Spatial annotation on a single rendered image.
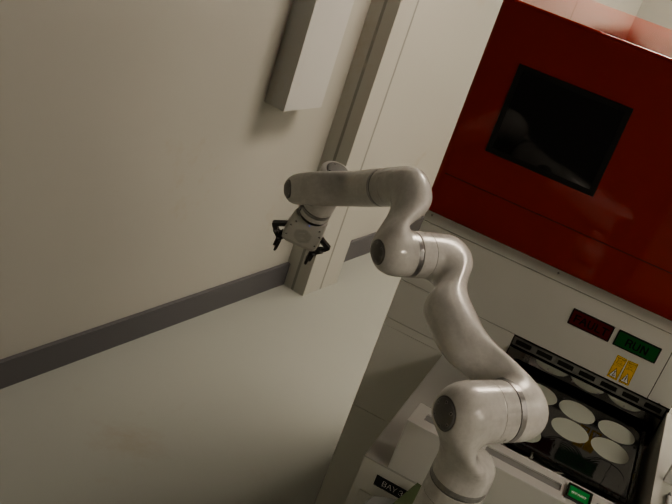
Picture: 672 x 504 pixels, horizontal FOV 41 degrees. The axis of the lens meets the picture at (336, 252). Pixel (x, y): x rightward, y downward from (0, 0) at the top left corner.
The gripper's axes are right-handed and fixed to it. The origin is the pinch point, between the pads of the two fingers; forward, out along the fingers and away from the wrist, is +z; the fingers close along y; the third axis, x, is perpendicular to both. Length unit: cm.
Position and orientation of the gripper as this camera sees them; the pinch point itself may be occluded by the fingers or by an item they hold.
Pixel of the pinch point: (291, 251)
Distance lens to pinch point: 247.6
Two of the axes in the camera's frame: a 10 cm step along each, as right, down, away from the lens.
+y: 9.0, 4.1, 1.4
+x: 1.8, -6.5, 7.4
